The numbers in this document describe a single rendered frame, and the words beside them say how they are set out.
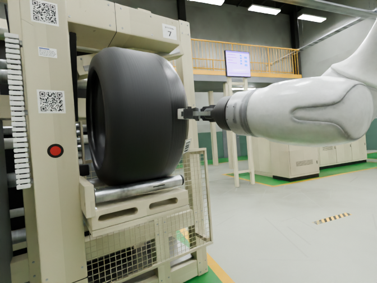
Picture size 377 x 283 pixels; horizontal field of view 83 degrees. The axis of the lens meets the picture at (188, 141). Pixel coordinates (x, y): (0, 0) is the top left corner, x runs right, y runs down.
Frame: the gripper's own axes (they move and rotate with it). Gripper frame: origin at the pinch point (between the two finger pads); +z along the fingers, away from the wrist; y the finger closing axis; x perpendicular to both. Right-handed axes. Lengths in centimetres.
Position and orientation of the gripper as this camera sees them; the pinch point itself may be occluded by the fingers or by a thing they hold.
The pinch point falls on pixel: (185, 113)
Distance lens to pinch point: 61.6
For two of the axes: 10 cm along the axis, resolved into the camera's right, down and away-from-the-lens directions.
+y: -8.3, 0.7, -5.5
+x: 0.0, 9.9, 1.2
